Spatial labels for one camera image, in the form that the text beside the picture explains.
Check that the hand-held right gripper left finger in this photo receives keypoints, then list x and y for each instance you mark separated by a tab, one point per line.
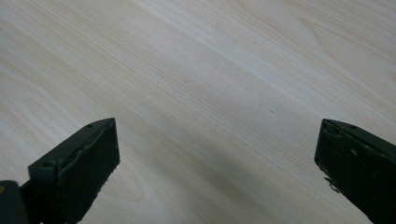
79	168

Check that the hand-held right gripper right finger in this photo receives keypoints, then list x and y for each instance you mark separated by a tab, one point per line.
358	165

